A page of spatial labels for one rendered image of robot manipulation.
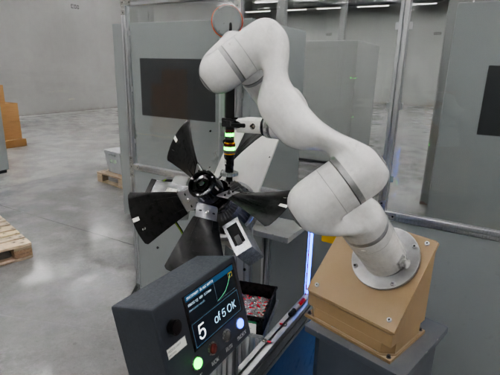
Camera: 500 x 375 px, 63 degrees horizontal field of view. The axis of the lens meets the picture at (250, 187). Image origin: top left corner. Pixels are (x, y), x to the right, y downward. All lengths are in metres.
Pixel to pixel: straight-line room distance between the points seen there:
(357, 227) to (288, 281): 1.53
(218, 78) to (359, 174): 0.39
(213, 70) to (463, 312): 1.69
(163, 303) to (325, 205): 0.38
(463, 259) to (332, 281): 1.00
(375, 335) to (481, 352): 1.20
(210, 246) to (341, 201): 0.78
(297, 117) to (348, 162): 0.15
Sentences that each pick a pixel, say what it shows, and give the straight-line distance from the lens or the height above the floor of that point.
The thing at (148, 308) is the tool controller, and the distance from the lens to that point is 0.76.
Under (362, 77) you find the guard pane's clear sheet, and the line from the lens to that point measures 2.07.
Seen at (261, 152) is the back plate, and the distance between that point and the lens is 1.91.
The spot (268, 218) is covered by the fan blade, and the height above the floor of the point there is 1.16.
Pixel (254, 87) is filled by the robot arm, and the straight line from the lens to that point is 1.23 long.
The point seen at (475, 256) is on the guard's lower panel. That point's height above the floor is 0.87.
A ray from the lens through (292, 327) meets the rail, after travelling 1.44.
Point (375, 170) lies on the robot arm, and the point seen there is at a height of 1.46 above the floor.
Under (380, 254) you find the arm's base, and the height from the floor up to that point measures 1.21.
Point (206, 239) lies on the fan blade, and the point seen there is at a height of 1.03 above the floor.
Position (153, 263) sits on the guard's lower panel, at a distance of 3.10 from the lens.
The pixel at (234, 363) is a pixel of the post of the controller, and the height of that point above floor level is 0.94.
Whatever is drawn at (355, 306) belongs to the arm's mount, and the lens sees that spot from 1.20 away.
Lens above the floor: 1.65
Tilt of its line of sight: 16 degrees down
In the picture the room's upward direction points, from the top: 1 degrees clockwise
